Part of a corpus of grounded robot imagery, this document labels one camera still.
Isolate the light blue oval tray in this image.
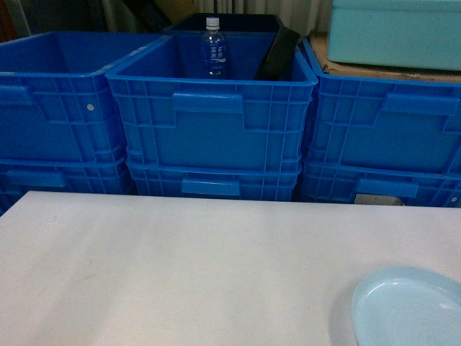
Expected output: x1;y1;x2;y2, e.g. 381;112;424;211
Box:
352;267;460;345

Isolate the black flat tray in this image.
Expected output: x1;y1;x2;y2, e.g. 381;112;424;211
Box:
254;27;300;81

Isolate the blue crate top middle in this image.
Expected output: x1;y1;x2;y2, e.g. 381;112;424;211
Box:
107;32;317;174

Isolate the blue crate bottom middle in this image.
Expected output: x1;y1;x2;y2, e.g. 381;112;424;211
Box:
127;161;301;202

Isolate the blue crate bottom right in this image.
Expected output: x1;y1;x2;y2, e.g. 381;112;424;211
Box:
302;162;460;208

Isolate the clear water bottle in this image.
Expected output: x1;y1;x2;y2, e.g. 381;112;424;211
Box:
200;17;228;79

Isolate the dark blue rear crate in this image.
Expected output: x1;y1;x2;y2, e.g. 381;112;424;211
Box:
163;13;284;33

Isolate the blue crate top left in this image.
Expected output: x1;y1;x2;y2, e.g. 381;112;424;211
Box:
1;32;160;164

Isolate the blue crate top right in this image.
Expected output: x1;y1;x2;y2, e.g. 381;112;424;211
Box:
302;34;460;175

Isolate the blue crate bottom left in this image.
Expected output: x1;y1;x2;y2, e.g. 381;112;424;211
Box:
1;158;138;214

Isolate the teal foam box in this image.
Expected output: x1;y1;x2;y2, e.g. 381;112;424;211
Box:
327;1;460;71

